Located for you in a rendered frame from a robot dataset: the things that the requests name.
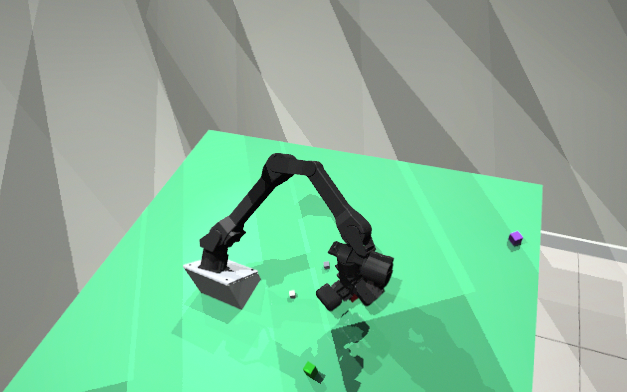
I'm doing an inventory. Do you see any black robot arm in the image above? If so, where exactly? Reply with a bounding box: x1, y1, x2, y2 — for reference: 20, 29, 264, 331
198, 153, 394, 306

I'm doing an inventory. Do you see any small purple cube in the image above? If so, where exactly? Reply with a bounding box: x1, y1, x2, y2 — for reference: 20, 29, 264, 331
508, 231, 523, 245

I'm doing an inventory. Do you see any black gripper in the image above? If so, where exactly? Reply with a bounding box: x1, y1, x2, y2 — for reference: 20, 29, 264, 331
316, 264, 362, 312

